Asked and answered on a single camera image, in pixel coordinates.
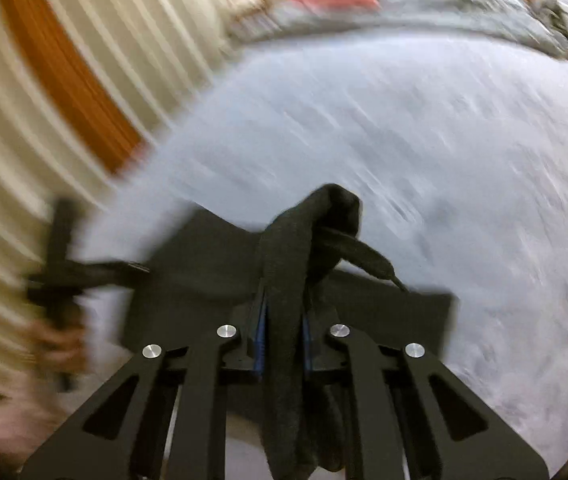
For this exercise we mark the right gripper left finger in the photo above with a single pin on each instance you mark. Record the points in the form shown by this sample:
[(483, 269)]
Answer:
[(162, 415)]

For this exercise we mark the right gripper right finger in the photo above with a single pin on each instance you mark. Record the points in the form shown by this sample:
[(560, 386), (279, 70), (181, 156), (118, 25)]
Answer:
[(406, 415)]

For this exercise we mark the dark grey pants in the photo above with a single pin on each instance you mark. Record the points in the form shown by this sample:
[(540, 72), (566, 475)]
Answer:
[(207, 271)]

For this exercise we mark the person's left hand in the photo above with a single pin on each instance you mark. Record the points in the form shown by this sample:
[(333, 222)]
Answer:
[(60, 351)]

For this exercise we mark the cream and orange curtain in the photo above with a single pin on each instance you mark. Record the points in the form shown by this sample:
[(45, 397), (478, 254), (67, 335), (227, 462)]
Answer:
[(85, 87)]

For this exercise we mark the grey butterfly bedspread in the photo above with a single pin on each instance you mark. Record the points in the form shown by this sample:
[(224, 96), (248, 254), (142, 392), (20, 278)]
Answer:
[(458, 149)]

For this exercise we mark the grey ruffled duvet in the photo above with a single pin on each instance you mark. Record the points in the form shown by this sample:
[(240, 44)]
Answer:
[(536, 24)]

